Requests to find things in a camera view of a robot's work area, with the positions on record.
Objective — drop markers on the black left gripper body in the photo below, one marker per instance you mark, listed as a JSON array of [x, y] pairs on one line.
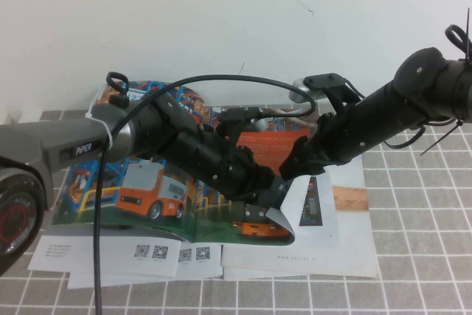
[[239, 175]]

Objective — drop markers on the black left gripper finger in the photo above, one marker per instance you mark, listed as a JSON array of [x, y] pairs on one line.
[[276, 180], [267, 200]]

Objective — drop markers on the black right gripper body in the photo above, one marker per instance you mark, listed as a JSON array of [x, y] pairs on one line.
[[332, 141]]

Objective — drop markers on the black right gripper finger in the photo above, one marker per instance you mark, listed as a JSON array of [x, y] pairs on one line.
[[303, 149], [299, 168]]

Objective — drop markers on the glossy colour brochure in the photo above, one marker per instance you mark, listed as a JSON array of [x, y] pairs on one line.
[[155, 197]]

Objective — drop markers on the grey and black left arm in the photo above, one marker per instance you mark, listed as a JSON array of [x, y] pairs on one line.
[[55, 141]]

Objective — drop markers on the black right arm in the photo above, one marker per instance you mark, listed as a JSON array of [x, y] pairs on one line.
[[405, 101]]

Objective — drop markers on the white QR code booklet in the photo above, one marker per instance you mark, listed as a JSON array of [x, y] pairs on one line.
[[201, 268]]

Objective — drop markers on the black zip tie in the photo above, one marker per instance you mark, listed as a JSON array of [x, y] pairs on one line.
[[442, 139]]

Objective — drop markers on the grey grid tablecloth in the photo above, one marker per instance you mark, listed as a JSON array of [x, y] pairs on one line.
[[424, 237]]

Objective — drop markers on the white zip tie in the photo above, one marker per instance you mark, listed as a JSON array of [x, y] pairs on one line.
[[107, 130]]

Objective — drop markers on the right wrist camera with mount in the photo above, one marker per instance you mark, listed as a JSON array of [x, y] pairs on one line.
[[328, 82]]

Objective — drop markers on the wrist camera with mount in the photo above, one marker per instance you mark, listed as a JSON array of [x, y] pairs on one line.
[[237, 114], [328, 82]]

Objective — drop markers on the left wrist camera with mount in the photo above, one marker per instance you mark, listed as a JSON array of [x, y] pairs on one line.
[[237, 114]]

